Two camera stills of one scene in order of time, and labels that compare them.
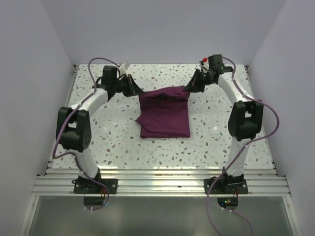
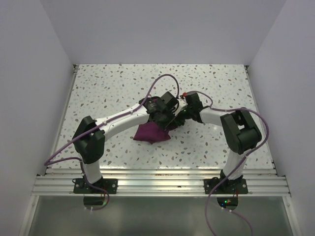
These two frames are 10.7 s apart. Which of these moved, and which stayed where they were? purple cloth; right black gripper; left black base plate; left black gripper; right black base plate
Moved: right black gripper; left black gripper; purple cloth
Stayed: left black base plate; right black base plate
